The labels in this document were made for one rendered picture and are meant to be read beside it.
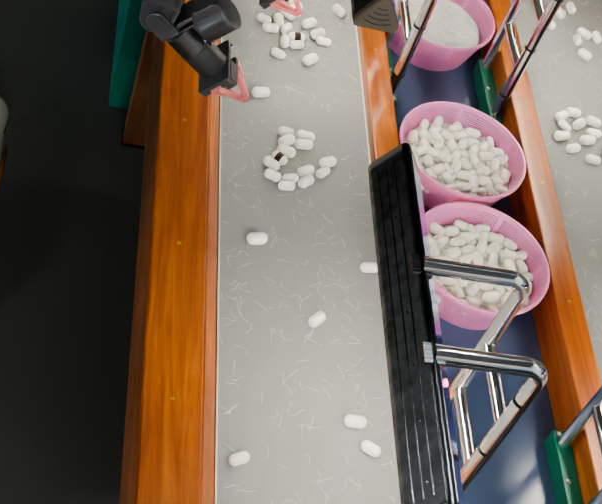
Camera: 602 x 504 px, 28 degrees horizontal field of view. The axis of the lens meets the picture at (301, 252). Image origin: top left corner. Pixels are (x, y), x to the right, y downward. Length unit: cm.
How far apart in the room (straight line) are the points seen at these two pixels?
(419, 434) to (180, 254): 66
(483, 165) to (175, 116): 64
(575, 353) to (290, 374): 53
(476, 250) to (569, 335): 24
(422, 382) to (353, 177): 80
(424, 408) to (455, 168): 94
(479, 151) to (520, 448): 66
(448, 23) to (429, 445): 145
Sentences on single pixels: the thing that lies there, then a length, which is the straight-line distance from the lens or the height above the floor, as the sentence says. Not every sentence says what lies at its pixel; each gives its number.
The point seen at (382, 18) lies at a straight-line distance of 210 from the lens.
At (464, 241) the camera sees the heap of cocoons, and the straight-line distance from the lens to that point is 225.
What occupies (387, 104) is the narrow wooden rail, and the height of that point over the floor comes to 76.
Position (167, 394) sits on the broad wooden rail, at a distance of 183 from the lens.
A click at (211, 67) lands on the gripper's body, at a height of 94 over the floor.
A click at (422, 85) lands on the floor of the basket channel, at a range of 265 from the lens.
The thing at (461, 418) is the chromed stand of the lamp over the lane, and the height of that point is 85.
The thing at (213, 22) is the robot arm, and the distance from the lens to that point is 202.
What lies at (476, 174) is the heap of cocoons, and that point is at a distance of 241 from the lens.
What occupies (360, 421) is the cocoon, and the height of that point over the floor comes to 76.
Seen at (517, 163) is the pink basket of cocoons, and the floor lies 75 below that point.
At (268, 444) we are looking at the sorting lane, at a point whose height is 74.
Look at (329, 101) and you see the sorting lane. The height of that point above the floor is 74.
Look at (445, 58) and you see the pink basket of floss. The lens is 266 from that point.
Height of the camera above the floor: 227
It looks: 47 degrees down
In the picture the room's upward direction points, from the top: 23 degrees clockwise
